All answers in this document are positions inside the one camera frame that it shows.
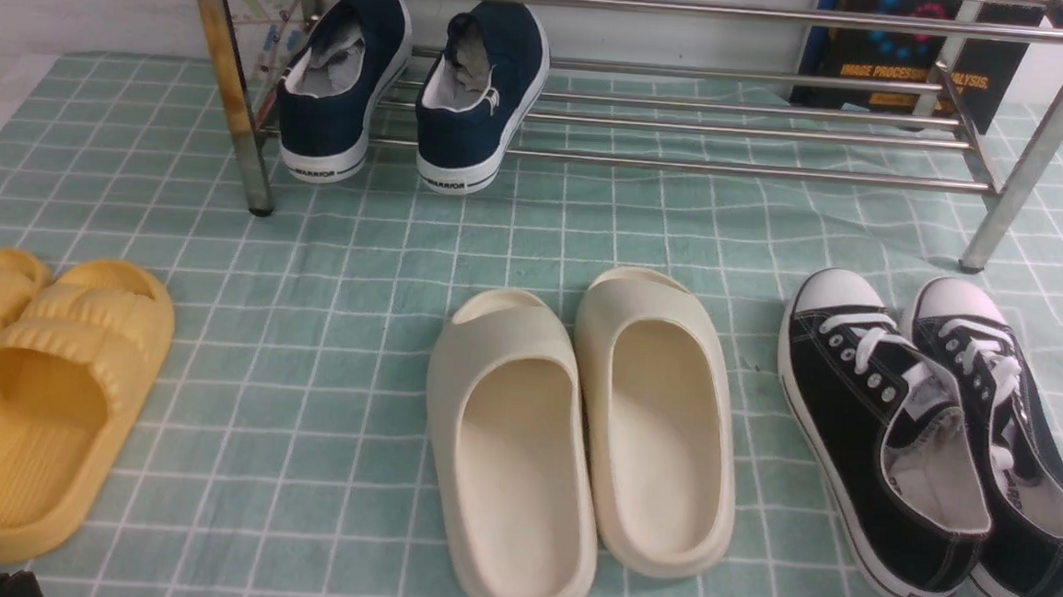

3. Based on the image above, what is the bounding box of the black canvas sneaker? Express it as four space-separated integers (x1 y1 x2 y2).
902 276 1063 597
777 267 993 597

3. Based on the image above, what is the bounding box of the green checked tablecloth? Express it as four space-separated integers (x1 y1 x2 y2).
0 35 1063 597

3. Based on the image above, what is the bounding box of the colourful patterned paper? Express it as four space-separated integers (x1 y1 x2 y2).
224 0 324 130

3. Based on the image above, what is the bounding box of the left cream foam slipper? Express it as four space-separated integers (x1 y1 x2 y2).
425 287 598 597

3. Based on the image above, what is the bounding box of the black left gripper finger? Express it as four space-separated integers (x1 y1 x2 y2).
0 570 44 597

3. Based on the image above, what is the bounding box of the cream foam slipper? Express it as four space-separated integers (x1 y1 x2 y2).
425 287 598 597
574 265 737 579

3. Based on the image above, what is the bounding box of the right cream foam slipper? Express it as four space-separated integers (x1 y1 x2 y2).
574 265 737 579

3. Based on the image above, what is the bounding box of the dark image processing book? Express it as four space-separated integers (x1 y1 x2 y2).
788 0 1028 134

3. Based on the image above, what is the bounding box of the navy canvas sneaker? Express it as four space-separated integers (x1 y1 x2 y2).
414 0 551 195
275 0 414 184

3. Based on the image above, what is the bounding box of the right yellow rubber slipper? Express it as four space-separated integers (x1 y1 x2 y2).
0 259 175 564

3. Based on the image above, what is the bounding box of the right navy canvas sneaker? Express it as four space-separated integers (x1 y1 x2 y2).
414 0 551 195

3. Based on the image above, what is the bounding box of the silver metal shoe rack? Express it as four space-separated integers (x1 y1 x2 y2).
196 0 1063 274

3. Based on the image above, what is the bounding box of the left navy canvas sneaker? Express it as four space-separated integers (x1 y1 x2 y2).
275 0 414 184

